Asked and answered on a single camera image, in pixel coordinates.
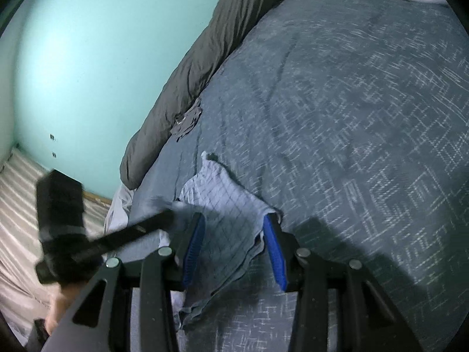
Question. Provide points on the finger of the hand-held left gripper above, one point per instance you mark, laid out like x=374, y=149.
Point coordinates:
x=135, y=233

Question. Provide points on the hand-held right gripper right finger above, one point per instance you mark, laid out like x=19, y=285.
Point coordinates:
x=274, y=249

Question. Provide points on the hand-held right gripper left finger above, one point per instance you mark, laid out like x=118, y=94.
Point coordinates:
x=194, y=242

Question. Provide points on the light blue plaid shorts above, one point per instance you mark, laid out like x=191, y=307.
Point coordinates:
x=227, y=227

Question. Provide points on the person's left hand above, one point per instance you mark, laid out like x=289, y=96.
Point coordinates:
x=62, y=306

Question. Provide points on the light grey bed sheet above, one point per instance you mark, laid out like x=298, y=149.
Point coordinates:
x=117, y=209

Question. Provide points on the wooden baseboard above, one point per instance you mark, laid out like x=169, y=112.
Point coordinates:
x=97, y=198

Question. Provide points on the dark grey garment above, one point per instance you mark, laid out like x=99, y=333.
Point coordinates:
x=187, y=123

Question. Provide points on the blue patterned bed blanket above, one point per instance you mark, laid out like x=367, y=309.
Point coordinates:
x=348, y=135

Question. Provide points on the dark grey comforter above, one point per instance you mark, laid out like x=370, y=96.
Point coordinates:
x=205, y=69

